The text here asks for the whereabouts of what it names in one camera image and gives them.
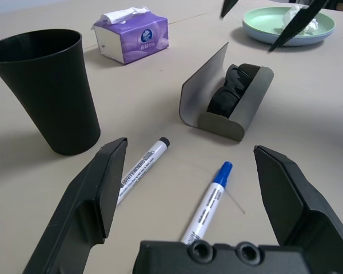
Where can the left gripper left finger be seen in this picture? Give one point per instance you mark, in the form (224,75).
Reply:
(83,205)

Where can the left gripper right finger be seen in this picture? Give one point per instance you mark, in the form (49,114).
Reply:
(297,205)

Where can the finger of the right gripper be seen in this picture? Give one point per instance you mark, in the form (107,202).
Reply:
(228,7)
(297,25)

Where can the white tissue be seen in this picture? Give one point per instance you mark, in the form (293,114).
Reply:
(313,25)

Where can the light green plate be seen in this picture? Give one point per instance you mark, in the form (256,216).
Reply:
(260,20)

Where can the black sunglasses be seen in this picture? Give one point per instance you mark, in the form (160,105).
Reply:
(223,102)

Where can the light blue plate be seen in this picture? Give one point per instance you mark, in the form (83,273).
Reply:
(303,42)

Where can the black-capped whiteboard marker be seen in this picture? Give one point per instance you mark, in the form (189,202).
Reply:
(148,162)

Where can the grey open glasses case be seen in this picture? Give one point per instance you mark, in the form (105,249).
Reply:
(251,100)

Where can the blue-capped whiteboard marker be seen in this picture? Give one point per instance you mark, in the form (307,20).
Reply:
(208,199)

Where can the purple tissue pack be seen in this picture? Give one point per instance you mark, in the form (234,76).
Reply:
(140,37)

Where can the black plastic cup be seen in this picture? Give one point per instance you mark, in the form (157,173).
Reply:
(45,94)

